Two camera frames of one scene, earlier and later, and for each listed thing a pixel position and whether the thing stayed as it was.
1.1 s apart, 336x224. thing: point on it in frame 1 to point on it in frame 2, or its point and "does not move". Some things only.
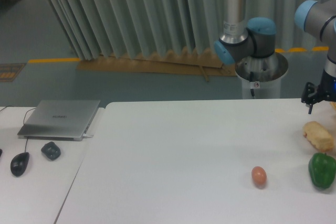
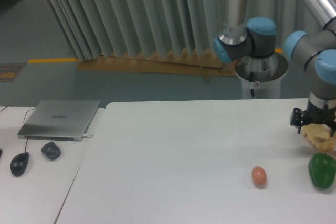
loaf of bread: (318, 136) does not move
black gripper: (326, 91) to (314, 115)
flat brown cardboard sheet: (205, 63) does not move
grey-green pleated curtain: (119, 16) does not move
